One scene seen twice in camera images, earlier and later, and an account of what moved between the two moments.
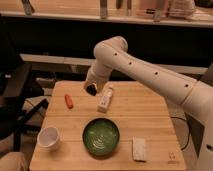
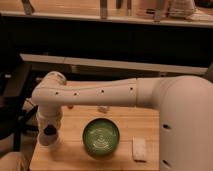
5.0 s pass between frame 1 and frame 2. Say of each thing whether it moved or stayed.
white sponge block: stayed
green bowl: stayed
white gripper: moved
